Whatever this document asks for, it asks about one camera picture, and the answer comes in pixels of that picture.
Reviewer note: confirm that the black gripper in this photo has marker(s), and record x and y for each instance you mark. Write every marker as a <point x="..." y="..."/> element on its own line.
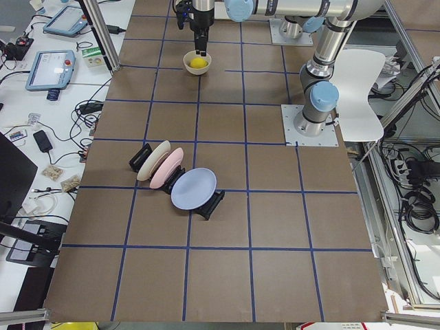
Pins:
<point x="200" y="19"/>

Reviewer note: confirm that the yellow lemon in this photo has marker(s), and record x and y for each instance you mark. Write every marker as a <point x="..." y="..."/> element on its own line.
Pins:
<point x="198" y="63"/>

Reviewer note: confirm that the white ceramic bowl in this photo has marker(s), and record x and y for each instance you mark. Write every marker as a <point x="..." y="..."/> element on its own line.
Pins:
<point x="192" y="54"/>

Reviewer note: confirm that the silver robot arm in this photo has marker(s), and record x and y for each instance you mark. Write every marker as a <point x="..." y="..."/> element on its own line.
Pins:
<point x="321" y="96"/>
<point x="240" y="11"/>

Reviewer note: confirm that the black power adapter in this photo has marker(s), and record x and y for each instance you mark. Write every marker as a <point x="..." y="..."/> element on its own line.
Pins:
<point x="113" y="29"/>

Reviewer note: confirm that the cream plate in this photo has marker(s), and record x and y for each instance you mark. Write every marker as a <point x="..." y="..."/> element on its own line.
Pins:
<point x="153" y="161"/>

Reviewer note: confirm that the pink plate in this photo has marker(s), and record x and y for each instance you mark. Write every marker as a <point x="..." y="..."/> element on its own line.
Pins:
<point x="166" y="169"/>

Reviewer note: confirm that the green white box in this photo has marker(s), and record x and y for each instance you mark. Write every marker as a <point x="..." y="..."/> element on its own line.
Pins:
<point x="93" y="57"/>

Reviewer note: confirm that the black dish rack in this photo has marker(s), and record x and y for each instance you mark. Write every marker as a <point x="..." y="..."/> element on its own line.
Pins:
<point x="205" y="210"/>

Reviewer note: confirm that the blue teach pendant far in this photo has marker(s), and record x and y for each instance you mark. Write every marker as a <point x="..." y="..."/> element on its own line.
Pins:
<point x="69" y="21"/>

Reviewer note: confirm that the blue teach pendant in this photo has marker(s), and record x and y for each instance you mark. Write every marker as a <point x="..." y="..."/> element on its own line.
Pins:
<point x="69" y="21"/>
<point x="51" y="70"/>

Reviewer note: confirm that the blue plate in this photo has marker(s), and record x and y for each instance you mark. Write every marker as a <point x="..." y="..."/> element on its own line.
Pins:
<point x="193" y="189"/>

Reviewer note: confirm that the blue teach pendant near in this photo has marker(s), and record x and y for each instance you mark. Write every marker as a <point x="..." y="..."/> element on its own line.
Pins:
<point x="51" y="70"/>

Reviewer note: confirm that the white chair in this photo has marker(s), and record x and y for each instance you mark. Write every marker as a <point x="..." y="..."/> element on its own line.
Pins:
<point x="354" y="73"/>

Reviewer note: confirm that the black smartphone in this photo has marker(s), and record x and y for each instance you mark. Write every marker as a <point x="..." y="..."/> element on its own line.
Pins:
<point x="42" y="141"/>

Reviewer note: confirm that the black monitor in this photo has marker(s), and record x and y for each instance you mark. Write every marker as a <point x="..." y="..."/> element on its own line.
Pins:
<point x="17" y="173"/>

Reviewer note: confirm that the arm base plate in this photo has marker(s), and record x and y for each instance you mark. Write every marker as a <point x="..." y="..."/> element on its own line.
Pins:
<point x="299" y="132"/>
<point x="284" y="32"/>

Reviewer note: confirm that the aluminium frame post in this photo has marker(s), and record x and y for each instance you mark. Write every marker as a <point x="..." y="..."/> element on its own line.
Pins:
<point x="100" y="31"/>

